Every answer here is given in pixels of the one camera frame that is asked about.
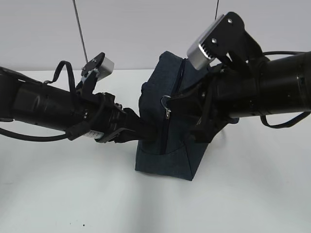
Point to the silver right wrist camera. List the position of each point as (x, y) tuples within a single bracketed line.
[(227, 40)]

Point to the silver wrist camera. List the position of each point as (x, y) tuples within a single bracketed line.
[(227, 40), (94, 70)]

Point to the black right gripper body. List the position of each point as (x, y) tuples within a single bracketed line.
[(217, 87)]

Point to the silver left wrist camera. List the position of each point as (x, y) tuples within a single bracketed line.
[(94, 70)]

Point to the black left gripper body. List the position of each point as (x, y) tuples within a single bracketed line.
[(105, 123)]

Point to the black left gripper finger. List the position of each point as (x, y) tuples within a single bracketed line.
[(134, 128)]

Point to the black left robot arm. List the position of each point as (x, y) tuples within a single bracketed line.
[(33, 102)]

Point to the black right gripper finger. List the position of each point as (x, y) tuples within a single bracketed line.
[(187, 104), (204, 130)]

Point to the dark navy lunch bag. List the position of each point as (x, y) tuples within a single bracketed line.
[(174, 152)]

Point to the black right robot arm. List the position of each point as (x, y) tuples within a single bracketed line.
[(264, 87)]

